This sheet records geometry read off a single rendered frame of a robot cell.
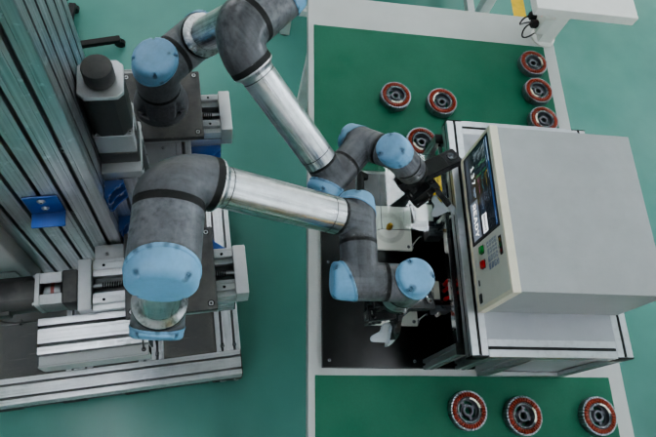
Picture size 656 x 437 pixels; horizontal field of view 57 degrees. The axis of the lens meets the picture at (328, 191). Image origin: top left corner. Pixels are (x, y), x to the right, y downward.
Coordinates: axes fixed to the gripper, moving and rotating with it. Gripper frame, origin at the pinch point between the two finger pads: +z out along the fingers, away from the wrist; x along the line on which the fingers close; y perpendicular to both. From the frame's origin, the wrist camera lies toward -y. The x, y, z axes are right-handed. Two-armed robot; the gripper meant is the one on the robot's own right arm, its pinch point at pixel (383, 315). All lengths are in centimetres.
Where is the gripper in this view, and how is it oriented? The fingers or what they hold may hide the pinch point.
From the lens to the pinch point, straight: 148.2
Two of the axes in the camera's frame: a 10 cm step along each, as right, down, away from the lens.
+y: -9.7, 0.7, -2.1
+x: 1.5, 9.1, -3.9
